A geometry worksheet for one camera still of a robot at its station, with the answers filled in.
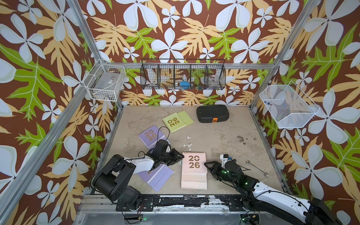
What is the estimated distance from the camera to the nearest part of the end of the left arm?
0.70m

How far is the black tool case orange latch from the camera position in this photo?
1076mm

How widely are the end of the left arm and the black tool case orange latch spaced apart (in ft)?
1.33
